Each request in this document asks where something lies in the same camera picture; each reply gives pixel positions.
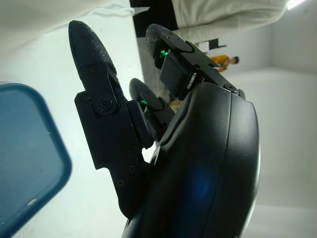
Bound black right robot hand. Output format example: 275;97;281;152
68;20;261;238

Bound person in white jacket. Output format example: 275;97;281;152
129;0;292;105

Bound person in yellow jacket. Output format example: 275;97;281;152
210;55;241;73

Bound blue oblong tray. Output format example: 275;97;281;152
0;83;73;233

